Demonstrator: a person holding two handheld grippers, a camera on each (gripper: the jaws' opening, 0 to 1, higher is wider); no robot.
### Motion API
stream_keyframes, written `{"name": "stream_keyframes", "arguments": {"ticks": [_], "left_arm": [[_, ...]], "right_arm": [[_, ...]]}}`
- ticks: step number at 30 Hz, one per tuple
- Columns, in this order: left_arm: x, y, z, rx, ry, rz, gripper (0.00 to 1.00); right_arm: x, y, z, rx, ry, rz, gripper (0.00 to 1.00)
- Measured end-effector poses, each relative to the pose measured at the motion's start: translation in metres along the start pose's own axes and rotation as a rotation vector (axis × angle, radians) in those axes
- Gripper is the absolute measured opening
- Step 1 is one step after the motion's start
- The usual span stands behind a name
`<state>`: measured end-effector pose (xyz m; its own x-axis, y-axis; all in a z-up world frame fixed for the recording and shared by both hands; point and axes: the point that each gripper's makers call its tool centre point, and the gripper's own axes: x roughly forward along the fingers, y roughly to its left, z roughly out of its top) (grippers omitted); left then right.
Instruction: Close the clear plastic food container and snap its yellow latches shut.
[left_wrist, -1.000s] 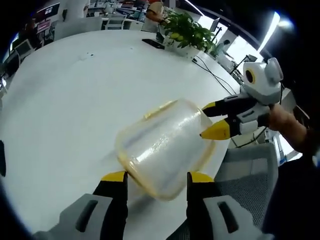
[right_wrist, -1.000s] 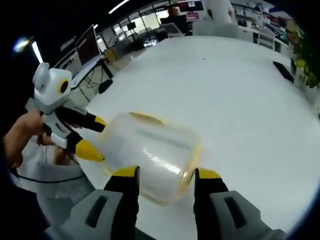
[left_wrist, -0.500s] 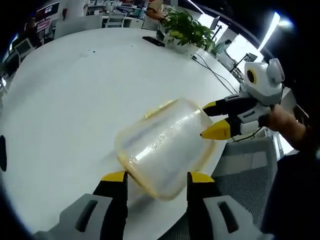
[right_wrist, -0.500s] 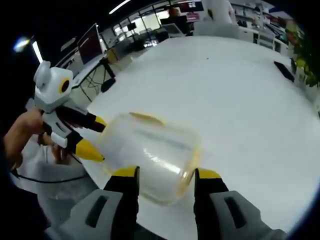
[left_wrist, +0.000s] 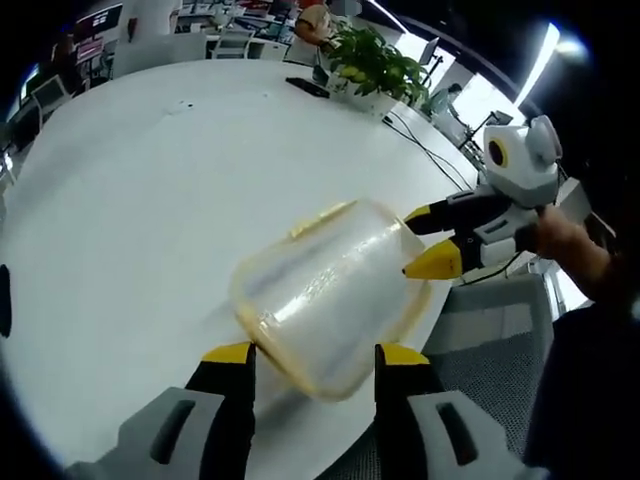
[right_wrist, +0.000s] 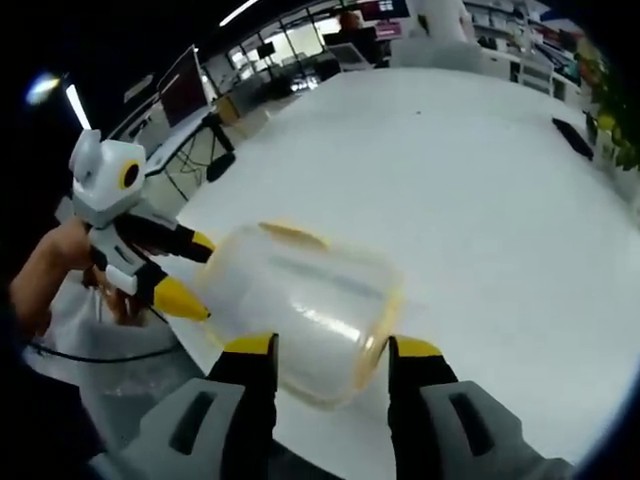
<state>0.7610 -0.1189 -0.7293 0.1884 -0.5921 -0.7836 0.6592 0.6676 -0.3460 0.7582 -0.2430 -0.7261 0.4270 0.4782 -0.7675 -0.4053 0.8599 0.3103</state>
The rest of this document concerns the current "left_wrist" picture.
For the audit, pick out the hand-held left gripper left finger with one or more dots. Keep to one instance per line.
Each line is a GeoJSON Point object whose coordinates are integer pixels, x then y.
{"type": "Point", "coordinates": [220, 415]}

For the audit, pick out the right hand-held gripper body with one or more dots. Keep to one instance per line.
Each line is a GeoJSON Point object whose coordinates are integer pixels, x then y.
{"type": "Point", "coordinates": [520, 165]}

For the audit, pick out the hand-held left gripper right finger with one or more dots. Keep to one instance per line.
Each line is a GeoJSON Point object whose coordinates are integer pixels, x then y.
{"type": "Point", "coordinates": [415, 415]}

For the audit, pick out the clear plastic buckle container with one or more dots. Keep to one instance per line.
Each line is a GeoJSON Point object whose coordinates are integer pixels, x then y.
{"type": "Point", "coordinates": [325, 305]}

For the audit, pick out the person's right hand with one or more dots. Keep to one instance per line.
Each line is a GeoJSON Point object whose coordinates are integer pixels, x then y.
{"type": "Point", "coordinates": [565, 235]}

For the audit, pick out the grey mesh chair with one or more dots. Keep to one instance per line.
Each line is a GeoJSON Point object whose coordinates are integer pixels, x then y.
{"type": "Point", "coordinates": [492, 360]}

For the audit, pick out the ceiling light strip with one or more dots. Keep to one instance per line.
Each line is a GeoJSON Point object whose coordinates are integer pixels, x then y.
{"type": "Point", "coordinates": [542, 60]}

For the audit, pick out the white plant pot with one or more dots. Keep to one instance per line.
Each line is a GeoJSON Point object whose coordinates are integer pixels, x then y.
{"type": "Point", "coordinates": [372, 102]}

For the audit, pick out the green potted plant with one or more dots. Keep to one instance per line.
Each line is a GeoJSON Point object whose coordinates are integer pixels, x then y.
{"type": "Point", "coordinates": [380, 62]}

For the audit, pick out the person's dark clothing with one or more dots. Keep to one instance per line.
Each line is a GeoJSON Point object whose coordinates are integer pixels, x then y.
{"type": "Point", "coordinates": [590, 390]}

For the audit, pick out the black phone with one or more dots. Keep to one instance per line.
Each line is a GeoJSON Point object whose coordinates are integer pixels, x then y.
{"type": "Point", "coordinates": [307, 86]}

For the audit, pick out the black flat object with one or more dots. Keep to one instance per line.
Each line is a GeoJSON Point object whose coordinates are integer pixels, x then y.
{"type": "Point", "coordinates": [4, 300]}

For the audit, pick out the white office chair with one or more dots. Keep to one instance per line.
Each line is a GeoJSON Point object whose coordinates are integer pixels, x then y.
{"type": "Point", "coordinates": [232, 45]}

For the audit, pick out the wall display screen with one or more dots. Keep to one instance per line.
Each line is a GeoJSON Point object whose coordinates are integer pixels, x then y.
{"type": "Point", "coordinates": [99, 32]}

